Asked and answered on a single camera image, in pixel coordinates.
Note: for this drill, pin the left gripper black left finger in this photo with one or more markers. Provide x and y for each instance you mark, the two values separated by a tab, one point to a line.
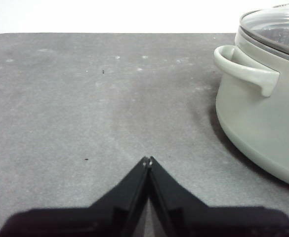
104	219

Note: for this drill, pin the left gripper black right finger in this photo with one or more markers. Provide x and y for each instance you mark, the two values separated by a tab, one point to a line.
208	222

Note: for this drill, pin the glass lid with grey knob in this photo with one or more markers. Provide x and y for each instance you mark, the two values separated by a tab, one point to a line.
270	27

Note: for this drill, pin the pale green electric pot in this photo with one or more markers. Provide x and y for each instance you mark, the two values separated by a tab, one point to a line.
258	128

